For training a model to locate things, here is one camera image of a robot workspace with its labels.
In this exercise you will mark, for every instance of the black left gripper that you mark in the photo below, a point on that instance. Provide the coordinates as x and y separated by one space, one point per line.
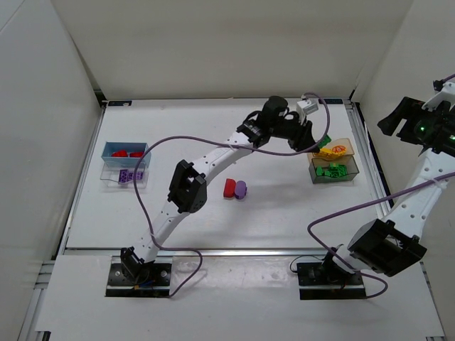
303 135

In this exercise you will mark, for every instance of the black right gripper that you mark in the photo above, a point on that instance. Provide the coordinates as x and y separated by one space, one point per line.
405 118

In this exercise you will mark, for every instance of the yellow black striped lego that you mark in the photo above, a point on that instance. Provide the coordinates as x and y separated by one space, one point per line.
323 153

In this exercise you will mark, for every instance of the yellow orange printed lego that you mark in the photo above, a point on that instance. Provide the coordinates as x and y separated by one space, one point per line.
339 151

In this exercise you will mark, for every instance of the green stepped lego block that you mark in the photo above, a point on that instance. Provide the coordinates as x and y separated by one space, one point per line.
342 169

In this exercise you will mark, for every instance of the red green rounded lego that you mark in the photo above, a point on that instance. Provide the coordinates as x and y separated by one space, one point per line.
137 154

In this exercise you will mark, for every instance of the red rounded lego brick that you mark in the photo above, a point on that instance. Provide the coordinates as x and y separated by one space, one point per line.
120 154

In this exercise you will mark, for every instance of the green lego plate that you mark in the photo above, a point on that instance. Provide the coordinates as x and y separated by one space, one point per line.
324 141

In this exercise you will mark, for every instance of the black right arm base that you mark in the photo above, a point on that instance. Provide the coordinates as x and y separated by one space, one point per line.
317 283

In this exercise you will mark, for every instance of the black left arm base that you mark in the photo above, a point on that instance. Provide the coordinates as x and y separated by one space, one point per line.
153 282

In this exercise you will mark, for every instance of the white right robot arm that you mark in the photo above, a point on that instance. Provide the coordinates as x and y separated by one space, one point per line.
392 244

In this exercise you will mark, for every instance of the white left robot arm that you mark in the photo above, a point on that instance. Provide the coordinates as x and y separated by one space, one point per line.
187 192

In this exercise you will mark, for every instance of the grey translucent container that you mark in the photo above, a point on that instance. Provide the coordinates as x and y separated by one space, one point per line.
348 161

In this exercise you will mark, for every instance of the orange translucent container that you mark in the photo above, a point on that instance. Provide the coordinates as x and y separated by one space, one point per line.
341 141

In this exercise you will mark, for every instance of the blue label sticker right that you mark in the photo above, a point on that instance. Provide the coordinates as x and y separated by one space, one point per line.
331 101

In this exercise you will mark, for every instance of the blue label sticker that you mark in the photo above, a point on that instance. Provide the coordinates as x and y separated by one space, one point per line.
126 103
331 101

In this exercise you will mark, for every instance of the purple half-round lego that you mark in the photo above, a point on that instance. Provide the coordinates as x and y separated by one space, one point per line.
240 190

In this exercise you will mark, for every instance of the red half-round lego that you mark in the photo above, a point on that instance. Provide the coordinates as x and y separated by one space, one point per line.
229 188

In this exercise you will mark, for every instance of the blue plastic container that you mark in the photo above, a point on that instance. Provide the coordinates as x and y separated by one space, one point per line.
111 147

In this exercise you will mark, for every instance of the blue label sticker left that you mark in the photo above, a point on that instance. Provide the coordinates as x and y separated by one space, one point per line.
126 103

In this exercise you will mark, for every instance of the clear plastic container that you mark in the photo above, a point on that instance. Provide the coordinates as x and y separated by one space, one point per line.
109 178

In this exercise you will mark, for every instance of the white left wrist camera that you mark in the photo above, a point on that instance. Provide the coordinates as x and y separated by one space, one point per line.
305 107

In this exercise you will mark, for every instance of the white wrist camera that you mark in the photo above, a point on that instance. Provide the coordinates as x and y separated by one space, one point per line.
305 107
443 92

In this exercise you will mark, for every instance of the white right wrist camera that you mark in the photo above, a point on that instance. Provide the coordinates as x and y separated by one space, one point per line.
443 92

